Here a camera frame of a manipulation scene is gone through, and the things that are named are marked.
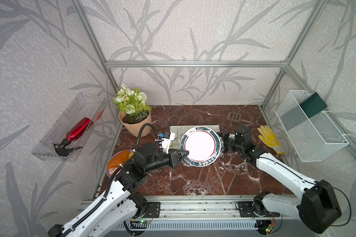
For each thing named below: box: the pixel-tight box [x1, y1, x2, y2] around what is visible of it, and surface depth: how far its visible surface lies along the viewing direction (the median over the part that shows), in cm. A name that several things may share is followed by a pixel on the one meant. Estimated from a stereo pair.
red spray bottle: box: [51, 117, 92, 157], surface depth 63 cm
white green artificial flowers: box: [112, 83, 152, 119], surface depth 86 cm
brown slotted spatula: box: [226, 111, 253, 125], surface depth 114 cm
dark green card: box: [299, 91, 328, 119], surface depth 73 cm
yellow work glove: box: [257, 125, 286, 156], surface depth 103 cm
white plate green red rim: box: [179, 126, 222, 167], surface depth 65 cm
